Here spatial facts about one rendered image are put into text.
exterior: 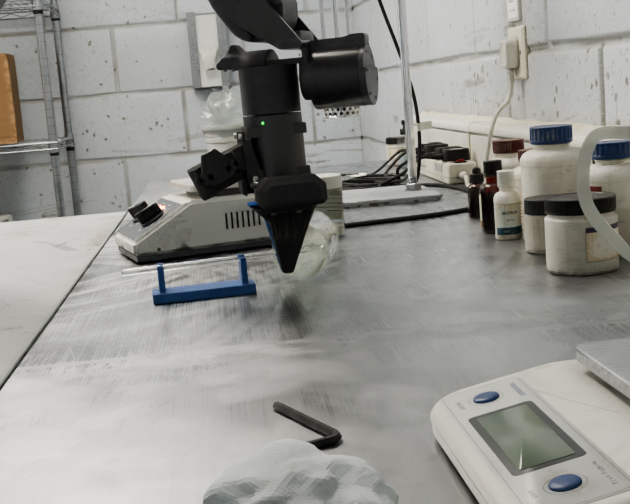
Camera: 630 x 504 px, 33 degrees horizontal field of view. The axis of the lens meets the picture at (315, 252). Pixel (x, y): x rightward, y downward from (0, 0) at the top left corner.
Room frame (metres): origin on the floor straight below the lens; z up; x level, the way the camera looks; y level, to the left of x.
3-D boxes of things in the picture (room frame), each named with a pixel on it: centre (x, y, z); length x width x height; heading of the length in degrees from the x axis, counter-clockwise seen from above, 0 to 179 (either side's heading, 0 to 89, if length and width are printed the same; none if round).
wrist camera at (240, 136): (1.03, 0.08, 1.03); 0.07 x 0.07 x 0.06; 10
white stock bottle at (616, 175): (1.10, -0.31, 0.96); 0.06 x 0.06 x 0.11
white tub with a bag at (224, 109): (2.49, 0.17, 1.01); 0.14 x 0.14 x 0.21
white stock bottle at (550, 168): (1.21, -0.28, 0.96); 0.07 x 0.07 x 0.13
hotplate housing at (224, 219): (1.37, 0.13, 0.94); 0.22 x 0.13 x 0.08; 110
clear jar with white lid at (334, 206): (1.39, -0.01, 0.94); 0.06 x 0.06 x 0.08
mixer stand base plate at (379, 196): (1.78, -0.05, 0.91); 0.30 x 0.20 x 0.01; 95
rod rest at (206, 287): (1.03, 0.11, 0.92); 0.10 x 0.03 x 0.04; 99
